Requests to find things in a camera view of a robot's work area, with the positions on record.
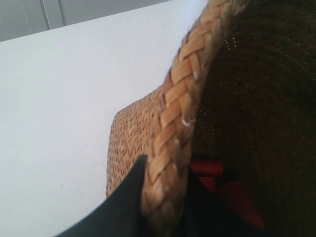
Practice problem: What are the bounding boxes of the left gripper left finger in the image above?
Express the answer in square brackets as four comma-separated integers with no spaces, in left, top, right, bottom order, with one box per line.
[58,155,148,237]

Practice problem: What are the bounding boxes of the brown woven wicker basket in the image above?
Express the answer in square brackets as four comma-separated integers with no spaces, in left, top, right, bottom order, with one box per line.
[106,0,316,237]

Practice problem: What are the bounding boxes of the white cabinet doors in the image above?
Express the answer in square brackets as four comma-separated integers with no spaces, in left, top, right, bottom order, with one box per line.
[0,0,163,41]

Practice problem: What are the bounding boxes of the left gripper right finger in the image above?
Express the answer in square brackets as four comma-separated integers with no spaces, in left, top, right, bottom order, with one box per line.
[184,170,243,237]

